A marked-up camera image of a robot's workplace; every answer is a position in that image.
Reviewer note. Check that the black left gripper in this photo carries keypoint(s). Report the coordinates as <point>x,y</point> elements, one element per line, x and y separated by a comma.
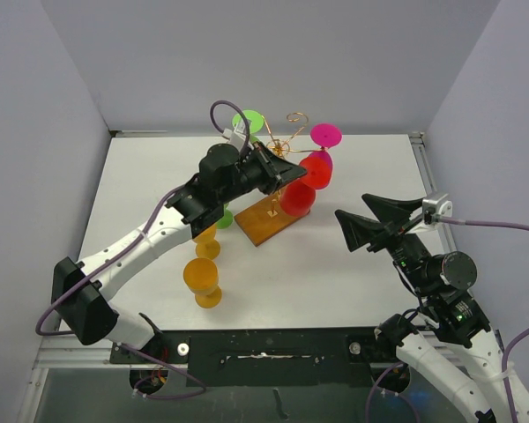
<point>275,169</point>

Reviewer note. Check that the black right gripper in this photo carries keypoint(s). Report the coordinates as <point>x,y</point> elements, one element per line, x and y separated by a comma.
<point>391,212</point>

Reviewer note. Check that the red wine glass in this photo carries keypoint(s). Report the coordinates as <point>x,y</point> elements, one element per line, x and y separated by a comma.
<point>299,196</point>

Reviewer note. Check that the pink wine glass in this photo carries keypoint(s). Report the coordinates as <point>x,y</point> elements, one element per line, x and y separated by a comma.
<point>326,136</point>

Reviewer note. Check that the green wine glass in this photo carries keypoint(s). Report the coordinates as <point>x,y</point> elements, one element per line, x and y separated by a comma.
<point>255,120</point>
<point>226,220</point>

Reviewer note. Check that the orange wine glass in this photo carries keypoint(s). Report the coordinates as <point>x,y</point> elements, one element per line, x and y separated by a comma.
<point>201,276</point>
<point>206,244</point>

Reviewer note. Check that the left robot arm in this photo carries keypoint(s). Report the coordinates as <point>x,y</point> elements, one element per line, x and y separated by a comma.
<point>82,291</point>

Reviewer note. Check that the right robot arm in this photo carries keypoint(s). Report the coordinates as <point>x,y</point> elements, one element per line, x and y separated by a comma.
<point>485,387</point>

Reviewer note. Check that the wooden rack base board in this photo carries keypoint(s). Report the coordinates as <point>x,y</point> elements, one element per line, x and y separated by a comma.
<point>266,218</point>

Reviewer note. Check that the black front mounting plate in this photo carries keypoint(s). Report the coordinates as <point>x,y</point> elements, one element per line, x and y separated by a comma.
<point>274,358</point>

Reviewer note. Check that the gold wire glass rack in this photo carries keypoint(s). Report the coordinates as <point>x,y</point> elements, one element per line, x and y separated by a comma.
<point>282,147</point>

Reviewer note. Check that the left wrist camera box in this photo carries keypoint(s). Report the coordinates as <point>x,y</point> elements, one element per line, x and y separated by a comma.
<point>236,135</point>

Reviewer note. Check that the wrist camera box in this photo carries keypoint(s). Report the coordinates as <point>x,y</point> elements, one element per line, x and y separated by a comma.
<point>435,206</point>
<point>236,135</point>

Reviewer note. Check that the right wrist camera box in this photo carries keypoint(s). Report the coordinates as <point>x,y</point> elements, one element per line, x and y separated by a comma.
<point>435,206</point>

